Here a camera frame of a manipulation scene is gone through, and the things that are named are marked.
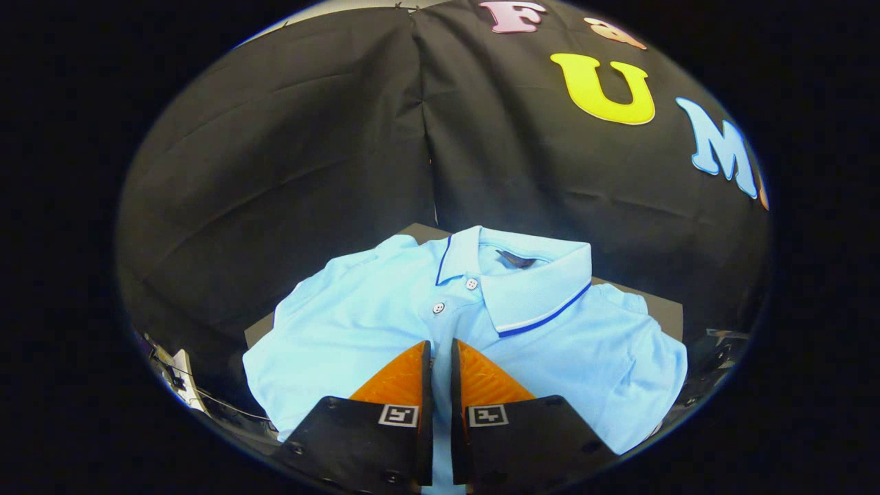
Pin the black backdrop cloth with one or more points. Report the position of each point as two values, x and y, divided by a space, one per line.
309 151

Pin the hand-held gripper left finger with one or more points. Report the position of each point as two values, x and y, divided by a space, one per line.
385 454

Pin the grey cabinet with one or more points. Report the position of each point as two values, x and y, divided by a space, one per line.
663 313

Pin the light blue polo shirt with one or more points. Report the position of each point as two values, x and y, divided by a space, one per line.
357 323

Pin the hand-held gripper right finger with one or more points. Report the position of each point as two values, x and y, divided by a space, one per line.
515 454

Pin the small white box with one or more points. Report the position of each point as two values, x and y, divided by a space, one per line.
184 378

